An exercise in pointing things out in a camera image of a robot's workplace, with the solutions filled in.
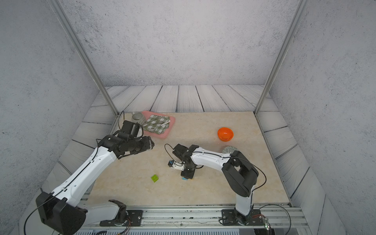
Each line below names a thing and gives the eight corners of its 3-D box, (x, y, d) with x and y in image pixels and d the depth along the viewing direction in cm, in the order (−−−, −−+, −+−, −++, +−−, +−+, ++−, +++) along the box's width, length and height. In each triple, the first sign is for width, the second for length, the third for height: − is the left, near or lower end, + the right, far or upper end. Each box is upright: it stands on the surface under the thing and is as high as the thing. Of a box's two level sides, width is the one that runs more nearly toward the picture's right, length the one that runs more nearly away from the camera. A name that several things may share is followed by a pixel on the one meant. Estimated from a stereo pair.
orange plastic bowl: (218, 142, 105) (219, 138, 101) (217, 131, 111) (217, 127, 108) (233, 142, 105) (234, 138, 101) (231, 131, 111) (232, 127, 108)
